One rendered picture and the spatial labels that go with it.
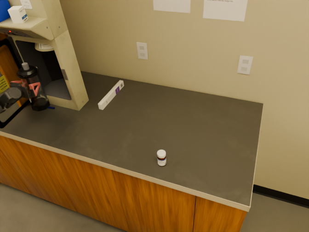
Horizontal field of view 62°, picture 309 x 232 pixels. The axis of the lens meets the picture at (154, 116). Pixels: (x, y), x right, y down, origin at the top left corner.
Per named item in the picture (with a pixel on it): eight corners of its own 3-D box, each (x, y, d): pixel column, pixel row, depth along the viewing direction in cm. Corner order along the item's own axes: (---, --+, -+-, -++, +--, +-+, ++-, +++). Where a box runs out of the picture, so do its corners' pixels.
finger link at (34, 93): (30, 76, 134) (17, 85, 128) (41, 78, 132) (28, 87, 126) (34, 87, 139) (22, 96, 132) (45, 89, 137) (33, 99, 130)
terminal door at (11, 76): (35, 96, 162) (7, 37, 135) (1, 130, 141) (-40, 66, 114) (34, 96, 162) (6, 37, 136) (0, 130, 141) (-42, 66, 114)
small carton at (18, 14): (18, 19, 121) (13, 6, 117) (28, 18, 120) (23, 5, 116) (13, 23, 117) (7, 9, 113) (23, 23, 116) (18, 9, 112)
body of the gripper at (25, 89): (11, 83, 130) (0, 90, 125) (27, 86, 127) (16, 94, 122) (16, 93, 134) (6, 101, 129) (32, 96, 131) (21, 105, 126)
